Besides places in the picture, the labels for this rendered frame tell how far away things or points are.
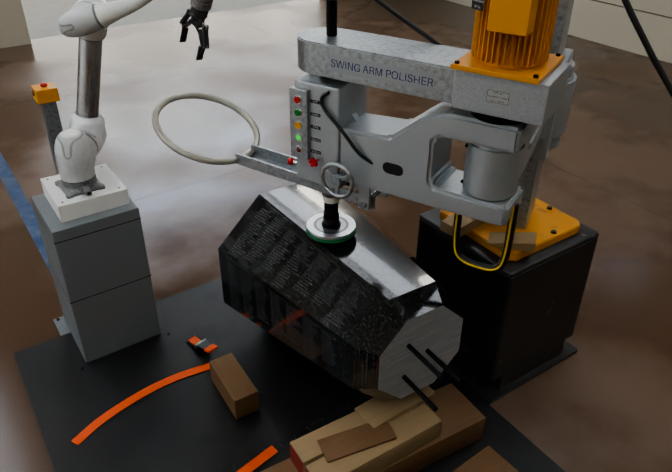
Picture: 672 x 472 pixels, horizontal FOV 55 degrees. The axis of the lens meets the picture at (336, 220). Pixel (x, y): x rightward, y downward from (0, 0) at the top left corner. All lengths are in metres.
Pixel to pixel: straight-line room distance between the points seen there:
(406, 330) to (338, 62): 1.02
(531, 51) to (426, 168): 0.54
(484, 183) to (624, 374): 1.68
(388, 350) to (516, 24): 1.25
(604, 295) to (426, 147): 2.12
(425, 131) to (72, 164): 1.65
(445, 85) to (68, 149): 1.74
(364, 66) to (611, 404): 2.05
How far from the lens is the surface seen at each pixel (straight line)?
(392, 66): 2.21
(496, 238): 2.92
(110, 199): 3.18
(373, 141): 2.35
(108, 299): 3.38
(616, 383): 3.56
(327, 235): 2.69
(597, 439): 3.27
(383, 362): 2.50
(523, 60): 2.08
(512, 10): 1.95
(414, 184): 2.34
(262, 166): 2.77
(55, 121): 4.09
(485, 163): 2.21
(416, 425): 2.79
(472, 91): 2.10
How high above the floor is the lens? 2.34
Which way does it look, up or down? 32 degrees down
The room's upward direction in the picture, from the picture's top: straight up
